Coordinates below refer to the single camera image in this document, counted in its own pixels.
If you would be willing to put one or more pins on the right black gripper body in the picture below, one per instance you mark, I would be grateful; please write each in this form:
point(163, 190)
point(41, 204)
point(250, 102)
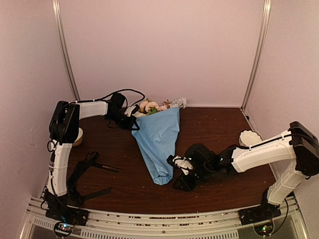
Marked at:
point(191, 185)

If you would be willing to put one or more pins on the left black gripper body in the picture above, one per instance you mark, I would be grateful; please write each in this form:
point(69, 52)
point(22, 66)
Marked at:
point(125, 124)

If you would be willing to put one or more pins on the white rose stem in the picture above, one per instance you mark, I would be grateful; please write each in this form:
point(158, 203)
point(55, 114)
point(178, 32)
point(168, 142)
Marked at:
point(147, 108)

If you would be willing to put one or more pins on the blue wrapping paper sheet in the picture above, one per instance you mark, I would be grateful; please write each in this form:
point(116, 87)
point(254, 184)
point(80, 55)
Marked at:
point(156, 140)

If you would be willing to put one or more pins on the large pink peony stem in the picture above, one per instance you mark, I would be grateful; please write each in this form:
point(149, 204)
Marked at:
point(165, 106)

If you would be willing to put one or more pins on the light blue flower stem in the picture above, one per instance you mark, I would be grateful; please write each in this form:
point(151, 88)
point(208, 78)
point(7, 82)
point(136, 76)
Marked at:
point(179, 103)

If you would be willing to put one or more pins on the black ribbon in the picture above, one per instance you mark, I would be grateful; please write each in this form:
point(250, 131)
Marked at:
point(84, 176)

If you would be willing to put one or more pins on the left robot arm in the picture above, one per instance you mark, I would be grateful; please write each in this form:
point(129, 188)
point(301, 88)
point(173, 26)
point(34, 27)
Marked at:
point(64, 130)

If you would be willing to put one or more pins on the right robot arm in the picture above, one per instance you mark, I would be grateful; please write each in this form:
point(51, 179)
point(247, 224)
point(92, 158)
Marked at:
point(296, 144)

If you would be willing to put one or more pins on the small white bowl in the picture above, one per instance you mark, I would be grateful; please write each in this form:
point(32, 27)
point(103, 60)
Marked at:
point(79, 138)

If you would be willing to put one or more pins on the scalloped white dish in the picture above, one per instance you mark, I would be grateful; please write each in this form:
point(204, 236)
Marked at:
point(248, 137)

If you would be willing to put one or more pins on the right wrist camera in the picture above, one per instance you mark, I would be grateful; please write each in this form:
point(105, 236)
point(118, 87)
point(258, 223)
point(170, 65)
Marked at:
point(182, 163)

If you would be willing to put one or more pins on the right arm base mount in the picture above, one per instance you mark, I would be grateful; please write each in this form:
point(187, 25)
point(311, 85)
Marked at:
point(261, 216)

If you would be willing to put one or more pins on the aluminium front rail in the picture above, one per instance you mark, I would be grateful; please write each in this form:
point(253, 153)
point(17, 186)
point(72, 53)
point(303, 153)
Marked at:
point(210, 225)

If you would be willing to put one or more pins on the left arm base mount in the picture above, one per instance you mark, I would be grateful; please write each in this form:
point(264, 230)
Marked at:
point(67, 219)

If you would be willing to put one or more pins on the left aluminium frame post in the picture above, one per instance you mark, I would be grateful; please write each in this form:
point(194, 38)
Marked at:
point(64, 49)

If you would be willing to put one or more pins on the aluminium frame post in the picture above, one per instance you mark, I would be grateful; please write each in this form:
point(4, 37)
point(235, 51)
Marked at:
point(64, 49)
point(264, 26)

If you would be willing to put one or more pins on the right aluminium frame post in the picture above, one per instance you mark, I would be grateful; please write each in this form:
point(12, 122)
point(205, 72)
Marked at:
point(264, 26)

